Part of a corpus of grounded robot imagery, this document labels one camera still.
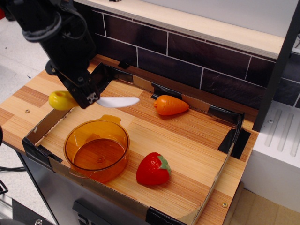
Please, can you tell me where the yellow handled white toy knife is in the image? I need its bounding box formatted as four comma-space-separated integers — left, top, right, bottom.
49, 91, 140, 111

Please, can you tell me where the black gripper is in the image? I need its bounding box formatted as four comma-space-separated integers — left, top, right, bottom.
40, 10, 100, 109

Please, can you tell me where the orange toy carrot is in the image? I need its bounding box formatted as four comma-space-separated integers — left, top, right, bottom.
154, 95, 189, 116

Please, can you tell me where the cardboard fence with black tape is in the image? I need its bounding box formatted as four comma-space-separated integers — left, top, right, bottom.
22, 62, 252, 225

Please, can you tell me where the dark vertical metal post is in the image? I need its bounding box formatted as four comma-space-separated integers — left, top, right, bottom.
252, 2, 300, 132

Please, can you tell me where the white ribbed sink block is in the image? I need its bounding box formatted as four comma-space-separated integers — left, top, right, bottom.
241, 101, 300, 212

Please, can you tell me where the red toy strawberry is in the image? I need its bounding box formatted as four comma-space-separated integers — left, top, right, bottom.
136, 152, 172, 185

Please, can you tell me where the orange transparent plastic pot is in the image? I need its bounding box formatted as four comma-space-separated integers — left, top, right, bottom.
64, 115, 130, 183

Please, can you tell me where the light wooden shelf ledge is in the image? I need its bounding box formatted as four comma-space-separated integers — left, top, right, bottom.
80, 0, 285, 59

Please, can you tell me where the black floor cable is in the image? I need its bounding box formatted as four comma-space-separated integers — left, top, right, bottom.
0, 165, 26, 172

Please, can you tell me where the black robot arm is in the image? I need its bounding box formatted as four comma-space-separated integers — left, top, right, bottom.
0, 0, 100, 109

